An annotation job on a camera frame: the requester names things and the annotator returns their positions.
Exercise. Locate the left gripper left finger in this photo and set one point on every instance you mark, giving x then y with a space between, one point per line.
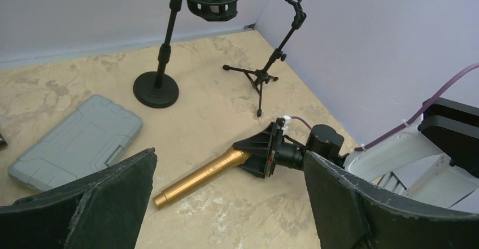
102 210

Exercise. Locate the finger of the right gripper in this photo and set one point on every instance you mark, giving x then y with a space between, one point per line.
258 166
261 144

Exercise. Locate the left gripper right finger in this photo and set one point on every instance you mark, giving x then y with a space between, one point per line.
350 212

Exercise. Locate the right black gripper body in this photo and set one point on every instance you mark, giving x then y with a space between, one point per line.
290 152

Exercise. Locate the gold microphone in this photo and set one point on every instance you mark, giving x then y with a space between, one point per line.
198 178

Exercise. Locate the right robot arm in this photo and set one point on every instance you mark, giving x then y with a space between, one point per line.
434 160

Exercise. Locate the grey plastic case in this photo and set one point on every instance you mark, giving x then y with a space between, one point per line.
91 138

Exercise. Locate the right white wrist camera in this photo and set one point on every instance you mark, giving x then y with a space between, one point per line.
286 120

